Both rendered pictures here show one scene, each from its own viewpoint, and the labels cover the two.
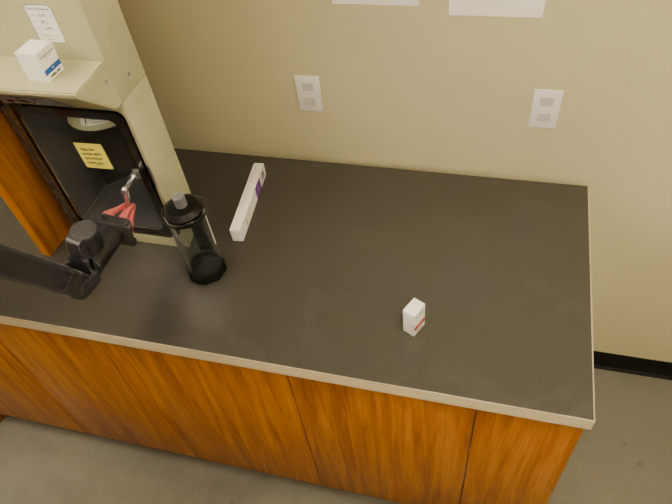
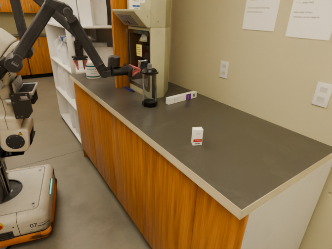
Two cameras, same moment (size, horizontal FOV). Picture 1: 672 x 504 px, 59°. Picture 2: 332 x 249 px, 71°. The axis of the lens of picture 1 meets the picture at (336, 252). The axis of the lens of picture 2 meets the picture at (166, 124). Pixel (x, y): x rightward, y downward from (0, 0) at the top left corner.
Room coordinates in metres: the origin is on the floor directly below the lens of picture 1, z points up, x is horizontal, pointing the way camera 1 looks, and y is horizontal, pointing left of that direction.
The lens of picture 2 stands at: (-0.10, -0.57, 1.48)
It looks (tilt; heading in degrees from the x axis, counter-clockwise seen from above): 25 degrees down; 34
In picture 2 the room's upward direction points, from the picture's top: 2 degrees clockwise
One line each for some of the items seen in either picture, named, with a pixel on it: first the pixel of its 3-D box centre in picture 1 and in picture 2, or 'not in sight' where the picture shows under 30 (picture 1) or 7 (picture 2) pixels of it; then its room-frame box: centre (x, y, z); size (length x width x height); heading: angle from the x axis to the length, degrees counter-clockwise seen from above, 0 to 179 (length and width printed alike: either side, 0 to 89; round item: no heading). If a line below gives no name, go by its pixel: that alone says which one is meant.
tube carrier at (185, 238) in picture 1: (195, 239); (149, 87); (1.04, 0.34, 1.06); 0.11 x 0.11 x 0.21
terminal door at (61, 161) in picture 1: (96, 175); (138, 60); (1.18, 0.56, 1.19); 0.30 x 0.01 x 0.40; 69
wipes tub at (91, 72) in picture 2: not in sight; (93, 69); (1.28, 1.19, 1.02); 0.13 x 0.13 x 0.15
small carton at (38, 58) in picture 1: (39, 60); (134, 4); (1.11, 0.52, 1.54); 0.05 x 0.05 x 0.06; 65
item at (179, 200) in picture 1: (181, 205); (149, 69); (1.04, 0.34, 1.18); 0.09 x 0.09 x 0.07
